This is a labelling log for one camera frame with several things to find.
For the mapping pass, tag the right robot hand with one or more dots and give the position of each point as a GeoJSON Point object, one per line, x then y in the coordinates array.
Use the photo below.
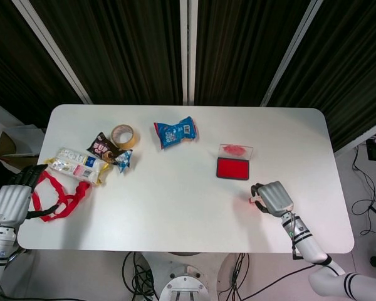
{"type": "Point", "coordinates": [275, 197]}

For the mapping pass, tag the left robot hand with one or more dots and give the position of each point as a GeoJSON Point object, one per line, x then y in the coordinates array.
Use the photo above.
{"type": "Point", "coordinates": [11, 203]}

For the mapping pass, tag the small pink stamp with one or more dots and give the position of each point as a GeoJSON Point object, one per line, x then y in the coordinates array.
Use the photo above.
{"type": "Point", "coordinates": [254, 199]}

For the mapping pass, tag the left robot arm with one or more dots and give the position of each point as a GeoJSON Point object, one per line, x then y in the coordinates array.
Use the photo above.
{"type": "Point", "coordinates": [1, 244]}

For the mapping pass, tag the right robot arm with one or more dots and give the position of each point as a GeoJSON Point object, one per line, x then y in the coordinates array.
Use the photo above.
{"type": "Point", "coordinates": [310, 247]}

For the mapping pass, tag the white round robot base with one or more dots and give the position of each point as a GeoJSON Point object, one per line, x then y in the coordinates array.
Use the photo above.
{"type": "Point", "coordinates": [188, 279]}

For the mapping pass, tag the red ink pad case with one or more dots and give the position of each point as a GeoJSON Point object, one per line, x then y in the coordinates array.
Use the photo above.
{"type": "Point", "coordinates": [232, 168]}

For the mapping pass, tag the brown cardboard box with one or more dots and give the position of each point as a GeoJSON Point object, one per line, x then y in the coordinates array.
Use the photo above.
{"type": "Point", "coordinates": [25, 141]}

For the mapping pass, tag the long white yellow snack package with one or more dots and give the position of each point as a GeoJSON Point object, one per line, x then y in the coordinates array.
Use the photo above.
{"type": "Point", "coordinates": [75, 166]}

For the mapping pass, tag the dark brown snack bag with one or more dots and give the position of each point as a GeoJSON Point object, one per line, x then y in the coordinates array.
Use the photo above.
{"type": "Point", "coordinates": [100, 145]}

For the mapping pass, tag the blue snack bag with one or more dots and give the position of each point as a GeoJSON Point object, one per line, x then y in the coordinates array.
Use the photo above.
{"type": "Point", "coordinates": [174, 133]}

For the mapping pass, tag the small blue white snack packet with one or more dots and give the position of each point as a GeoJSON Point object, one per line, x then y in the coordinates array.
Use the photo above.
{"type": "Point", "coordinates": [123, 160]}

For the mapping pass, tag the yellow tape roll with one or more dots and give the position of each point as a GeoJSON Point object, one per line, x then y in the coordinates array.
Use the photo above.
{"type": "Point", "coordinates": [131, 140]}

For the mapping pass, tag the dark pleated curtain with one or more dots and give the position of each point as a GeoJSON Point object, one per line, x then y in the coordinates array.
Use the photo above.
{"type": "Point", "coordinates": [128, 47]}

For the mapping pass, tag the white frame post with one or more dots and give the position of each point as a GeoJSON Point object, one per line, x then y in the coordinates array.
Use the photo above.
{"type": "Point", "coordinates": [54, 53]}
{"type": "Point", "coordinates": [188, 50]}
{"type": "Point", "coordinates": [289, 53]}

